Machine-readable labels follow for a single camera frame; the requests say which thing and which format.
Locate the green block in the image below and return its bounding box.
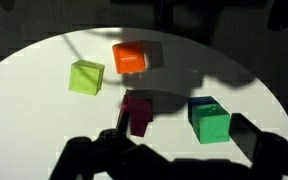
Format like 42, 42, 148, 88
192, 104, 230, 144

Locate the orange block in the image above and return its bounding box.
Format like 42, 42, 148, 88
112, 41, 145, 74

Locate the round white table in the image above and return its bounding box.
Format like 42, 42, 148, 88
0, 28, 288, 180

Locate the magenta block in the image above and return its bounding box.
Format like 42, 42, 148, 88
121, 95, 153, 137

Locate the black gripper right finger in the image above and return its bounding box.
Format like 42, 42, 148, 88
229, 113, 288, 180

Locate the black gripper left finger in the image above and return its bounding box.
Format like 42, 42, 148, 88
49, 111, 171, 180

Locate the yellow-green block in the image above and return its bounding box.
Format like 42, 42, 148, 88
69, 60, 105, 96

